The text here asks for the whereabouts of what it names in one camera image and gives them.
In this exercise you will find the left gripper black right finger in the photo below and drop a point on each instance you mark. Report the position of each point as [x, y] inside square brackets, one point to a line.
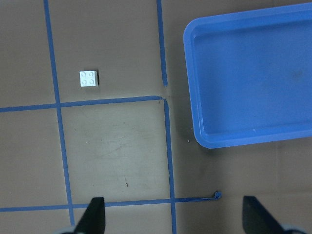
[256, 219]

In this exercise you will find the white building block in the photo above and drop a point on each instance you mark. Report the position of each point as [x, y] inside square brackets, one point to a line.
[88, 78]

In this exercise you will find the blue plastic tray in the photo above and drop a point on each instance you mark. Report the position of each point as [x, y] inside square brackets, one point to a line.
[250, 76]

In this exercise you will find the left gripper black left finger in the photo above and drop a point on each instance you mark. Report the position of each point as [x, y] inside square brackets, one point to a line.
[93, 219]

